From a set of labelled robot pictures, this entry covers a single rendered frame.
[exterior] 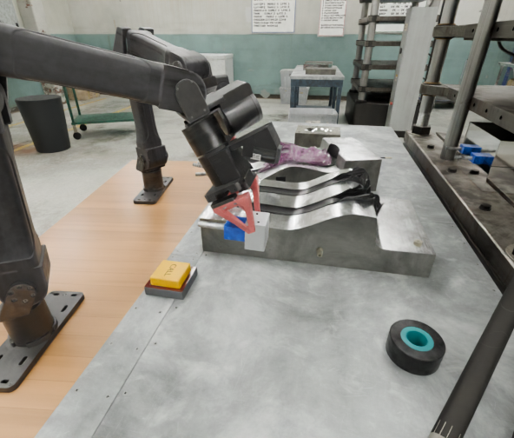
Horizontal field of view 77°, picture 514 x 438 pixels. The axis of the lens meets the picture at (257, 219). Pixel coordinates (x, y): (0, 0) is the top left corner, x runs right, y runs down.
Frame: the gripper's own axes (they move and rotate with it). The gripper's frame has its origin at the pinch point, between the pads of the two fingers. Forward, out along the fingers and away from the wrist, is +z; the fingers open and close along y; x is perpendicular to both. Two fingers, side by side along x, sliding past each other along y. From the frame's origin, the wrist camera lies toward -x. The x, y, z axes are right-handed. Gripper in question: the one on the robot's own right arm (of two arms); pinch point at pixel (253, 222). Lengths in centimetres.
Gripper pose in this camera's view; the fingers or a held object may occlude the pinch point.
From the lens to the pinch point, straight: 58.5
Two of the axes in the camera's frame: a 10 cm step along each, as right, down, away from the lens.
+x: -8.7, 3.3, 3.7
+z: 4.5, 8.2, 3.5
